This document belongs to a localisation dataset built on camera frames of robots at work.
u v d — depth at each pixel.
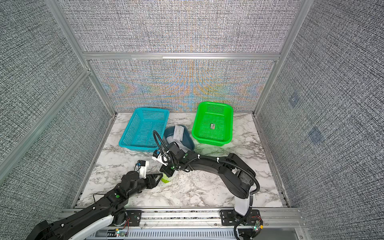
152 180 0.73
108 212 0.57
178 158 0.66
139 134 1.06
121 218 0.67
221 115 1.18
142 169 0.75
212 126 1.10
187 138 1.03
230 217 0.76
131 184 0.63
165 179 0.80
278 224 0.73
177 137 1.00
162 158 0.73
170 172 0.74
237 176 0.49
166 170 0.73
